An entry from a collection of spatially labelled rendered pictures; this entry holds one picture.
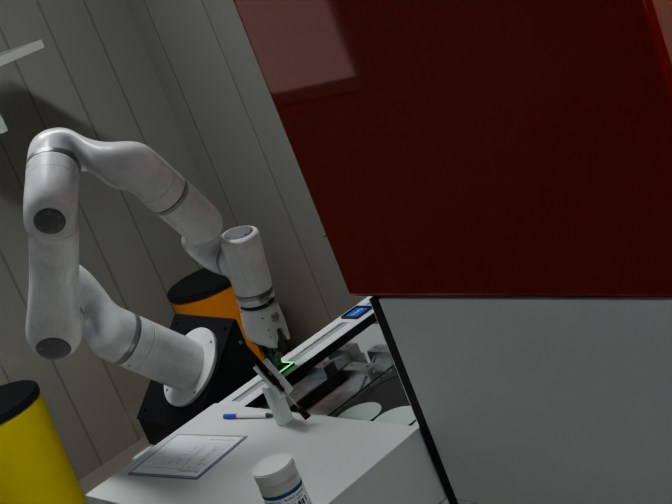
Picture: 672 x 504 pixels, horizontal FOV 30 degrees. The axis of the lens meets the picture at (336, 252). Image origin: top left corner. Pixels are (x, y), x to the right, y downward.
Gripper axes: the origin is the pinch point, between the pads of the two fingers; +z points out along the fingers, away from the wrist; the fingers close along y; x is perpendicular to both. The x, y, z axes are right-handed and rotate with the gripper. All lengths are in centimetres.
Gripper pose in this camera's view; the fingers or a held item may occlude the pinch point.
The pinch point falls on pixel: (273, 361)
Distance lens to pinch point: 273.5
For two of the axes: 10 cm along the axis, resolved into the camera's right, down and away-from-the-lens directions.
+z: 2.1, 8.8, 4.3
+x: -6.7, 4.5, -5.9
